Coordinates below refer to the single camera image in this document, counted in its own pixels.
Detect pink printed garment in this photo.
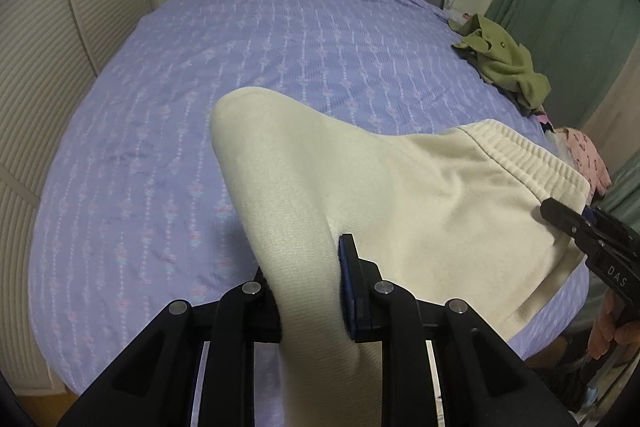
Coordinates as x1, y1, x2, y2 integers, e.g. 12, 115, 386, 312
555, 127, 612, 196

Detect black and pink garment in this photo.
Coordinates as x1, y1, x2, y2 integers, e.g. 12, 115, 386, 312
532, 109, 557, 134

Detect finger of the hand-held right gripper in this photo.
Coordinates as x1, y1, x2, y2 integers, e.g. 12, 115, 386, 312
582, 206, 640, 253
540, 198, 640, 295

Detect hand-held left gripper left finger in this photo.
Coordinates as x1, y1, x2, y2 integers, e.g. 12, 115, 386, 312
59, 267, 286, 427

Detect white ribbed closet door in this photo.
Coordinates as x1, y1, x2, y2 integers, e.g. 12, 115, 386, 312
0, 0, 168, 398

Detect cream pants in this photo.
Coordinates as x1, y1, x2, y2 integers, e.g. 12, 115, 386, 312
209, 87, 591, 427

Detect green knit garment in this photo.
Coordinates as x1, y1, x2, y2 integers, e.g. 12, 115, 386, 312
448, 13, 551, 108

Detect purple floral bed cover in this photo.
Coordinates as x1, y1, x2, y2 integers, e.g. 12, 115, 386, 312
27, 0, 591, 395

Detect person's right hand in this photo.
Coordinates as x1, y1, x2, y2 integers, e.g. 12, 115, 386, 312
587, 292, 640, 361

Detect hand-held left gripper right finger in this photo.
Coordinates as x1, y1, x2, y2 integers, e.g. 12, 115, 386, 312
337, 233, 576, 427

